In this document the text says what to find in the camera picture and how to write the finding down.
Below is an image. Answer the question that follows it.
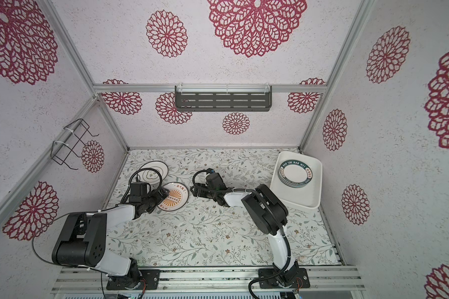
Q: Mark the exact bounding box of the white plate thin green rim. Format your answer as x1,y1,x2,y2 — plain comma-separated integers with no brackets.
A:
138,161,168,184

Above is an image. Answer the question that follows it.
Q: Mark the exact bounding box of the orange sunburst plate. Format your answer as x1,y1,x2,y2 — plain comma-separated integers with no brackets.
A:
158,182,190,212

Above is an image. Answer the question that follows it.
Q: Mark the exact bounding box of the small green Hao Shi plate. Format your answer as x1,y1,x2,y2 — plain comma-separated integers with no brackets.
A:
278,159,313,188

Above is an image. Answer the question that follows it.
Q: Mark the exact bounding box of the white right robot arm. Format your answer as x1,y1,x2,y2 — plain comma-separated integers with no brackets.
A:
190,168,299,285

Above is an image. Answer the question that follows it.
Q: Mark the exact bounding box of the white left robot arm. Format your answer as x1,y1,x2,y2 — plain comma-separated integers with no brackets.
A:
51,181,170,282

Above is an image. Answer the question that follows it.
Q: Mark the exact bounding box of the white plastic bin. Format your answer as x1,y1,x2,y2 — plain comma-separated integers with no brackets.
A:
269,151,323,211

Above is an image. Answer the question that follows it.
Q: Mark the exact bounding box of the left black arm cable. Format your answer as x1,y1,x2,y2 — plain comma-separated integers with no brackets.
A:
31,167,163,299

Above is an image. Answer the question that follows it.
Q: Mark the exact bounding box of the right black corrugated cable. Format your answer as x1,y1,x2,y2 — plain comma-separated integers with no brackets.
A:
191,167,293,299

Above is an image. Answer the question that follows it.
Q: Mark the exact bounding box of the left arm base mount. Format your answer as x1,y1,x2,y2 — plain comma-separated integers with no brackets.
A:
106,259,161,291

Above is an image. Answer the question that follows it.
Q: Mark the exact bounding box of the dark metal wall shelf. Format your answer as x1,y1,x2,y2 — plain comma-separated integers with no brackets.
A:
175,85,273,112

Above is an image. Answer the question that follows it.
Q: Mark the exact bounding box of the black wire wall rack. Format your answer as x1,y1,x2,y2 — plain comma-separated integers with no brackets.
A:
50,118,99,171

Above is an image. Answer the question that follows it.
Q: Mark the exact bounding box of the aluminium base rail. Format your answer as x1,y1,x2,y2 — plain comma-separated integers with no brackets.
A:
51,265,365,295

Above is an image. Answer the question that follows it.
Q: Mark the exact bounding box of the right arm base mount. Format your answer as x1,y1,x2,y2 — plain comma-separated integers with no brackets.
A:
259,261,311,289

